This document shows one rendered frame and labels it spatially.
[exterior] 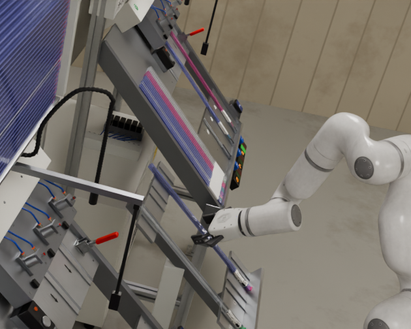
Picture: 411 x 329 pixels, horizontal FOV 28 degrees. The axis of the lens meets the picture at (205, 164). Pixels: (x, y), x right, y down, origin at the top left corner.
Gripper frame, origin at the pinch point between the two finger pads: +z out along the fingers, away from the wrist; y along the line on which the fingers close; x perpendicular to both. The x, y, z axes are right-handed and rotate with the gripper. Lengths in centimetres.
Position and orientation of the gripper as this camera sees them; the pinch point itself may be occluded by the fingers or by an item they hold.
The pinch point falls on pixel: (201, 229)
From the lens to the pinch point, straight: 241.1
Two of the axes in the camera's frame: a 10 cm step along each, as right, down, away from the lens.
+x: 4.4, 7.9, 4.3
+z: -8.2, 1.6, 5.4
